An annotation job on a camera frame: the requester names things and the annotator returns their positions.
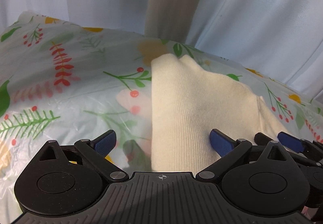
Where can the cream knit sweater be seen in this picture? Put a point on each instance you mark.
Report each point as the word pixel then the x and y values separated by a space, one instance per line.
pixel 188 102

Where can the floral plastic bed cover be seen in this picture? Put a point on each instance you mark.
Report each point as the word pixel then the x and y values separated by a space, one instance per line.
pixel 66 82

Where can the white sheer curtain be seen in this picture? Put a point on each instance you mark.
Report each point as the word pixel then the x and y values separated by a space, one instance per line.
pixel 281 39

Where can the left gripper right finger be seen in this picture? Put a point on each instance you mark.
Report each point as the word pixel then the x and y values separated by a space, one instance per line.
pixel 232 153

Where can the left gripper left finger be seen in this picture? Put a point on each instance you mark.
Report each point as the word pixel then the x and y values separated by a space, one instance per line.
pixel 95 152

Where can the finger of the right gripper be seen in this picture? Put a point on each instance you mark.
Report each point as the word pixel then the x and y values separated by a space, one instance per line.
pixel 311 150
pixel 262 140

